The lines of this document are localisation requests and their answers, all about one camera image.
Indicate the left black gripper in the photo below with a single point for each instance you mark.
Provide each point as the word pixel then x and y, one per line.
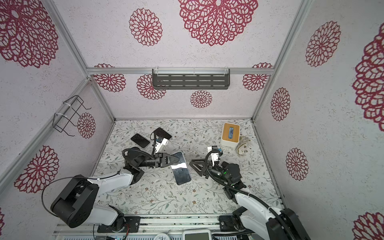
pixel 166 163

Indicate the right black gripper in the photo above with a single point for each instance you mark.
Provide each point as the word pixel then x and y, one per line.
pixel 205 173

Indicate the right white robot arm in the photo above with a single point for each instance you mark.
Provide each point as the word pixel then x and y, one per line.
pixel 254 214

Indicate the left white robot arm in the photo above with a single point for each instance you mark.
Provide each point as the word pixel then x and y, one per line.
pixel 76 204

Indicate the black phone far middle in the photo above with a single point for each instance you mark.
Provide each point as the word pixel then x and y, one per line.
pixel 161 134

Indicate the black phone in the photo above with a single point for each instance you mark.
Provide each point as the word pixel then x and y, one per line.
pixel 161 134
pixel 140 140

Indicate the black phone far left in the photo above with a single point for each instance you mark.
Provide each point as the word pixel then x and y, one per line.
pixel 140 140

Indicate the white wooden-top tissue box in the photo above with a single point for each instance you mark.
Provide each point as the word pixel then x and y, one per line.
pixel 230 136

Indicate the white display device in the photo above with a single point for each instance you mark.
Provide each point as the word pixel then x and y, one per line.
pixel 197 234

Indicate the white round timer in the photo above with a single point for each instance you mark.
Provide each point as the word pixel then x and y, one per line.
pixel 162 236

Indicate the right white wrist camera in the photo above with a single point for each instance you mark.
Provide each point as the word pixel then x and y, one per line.
pixel 215 157

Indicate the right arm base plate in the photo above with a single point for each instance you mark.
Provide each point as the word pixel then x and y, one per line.
pixel 230 224

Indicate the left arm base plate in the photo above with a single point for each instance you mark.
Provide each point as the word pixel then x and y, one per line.
pixel 126 224

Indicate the grey wall shelf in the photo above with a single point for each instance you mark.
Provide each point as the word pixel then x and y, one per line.
pixel 194 80

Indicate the black wire wall rack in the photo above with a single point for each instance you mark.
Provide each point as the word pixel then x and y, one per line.
pixel 61 120

